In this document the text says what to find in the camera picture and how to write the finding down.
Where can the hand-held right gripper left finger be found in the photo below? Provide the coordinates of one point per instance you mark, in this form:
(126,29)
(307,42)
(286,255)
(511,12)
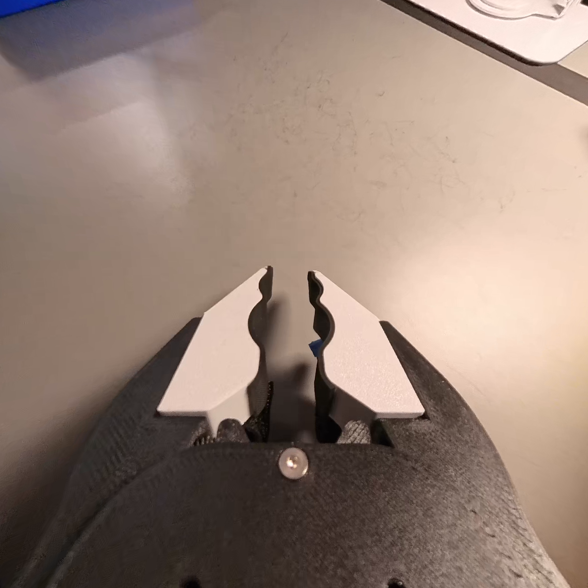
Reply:
(216,363)

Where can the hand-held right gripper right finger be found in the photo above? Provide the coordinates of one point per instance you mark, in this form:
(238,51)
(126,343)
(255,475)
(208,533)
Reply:
(367,367)

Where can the blue plastic bin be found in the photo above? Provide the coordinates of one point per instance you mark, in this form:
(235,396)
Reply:
(23,5)

